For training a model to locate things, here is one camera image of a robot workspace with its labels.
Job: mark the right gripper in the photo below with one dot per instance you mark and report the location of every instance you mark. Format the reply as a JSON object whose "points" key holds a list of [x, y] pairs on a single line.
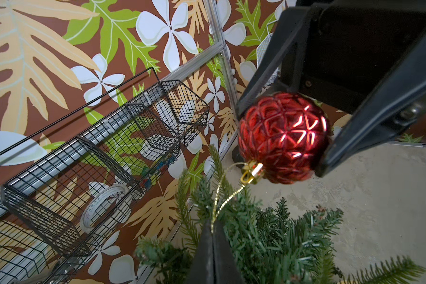
{"points": [[351, 46]]}

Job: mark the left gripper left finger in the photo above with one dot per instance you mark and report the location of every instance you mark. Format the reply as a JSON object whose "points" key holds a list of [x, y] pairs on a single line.
{"points": [[202, 270]]}

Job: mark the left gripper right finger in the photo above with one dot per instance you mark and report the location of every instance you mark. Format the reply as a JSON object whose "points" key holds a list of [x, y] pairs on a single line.
{"points": [[225, 268]]}

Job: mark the red patterned ornament ball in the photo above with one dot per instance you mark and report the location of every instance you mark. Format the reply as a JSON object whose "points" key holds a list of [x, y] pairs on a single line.
{"points": [[282, 138]]}

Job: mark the small green christmas tree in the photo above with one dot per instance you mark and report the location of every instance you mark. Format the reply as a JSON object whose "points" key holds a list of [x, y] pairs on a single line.
{"points": [[269, 247]]}

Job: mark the tape roll in basket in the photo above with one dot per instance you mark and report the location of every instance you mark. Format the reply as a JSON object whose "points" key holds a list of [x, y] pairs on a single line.
{"points": [[107, 199]]}

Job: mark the black wire wall basket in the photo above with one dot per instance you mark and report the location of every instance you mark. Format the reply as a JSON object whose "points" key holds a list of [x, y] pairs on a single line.
{"points": [[137, 130]]}

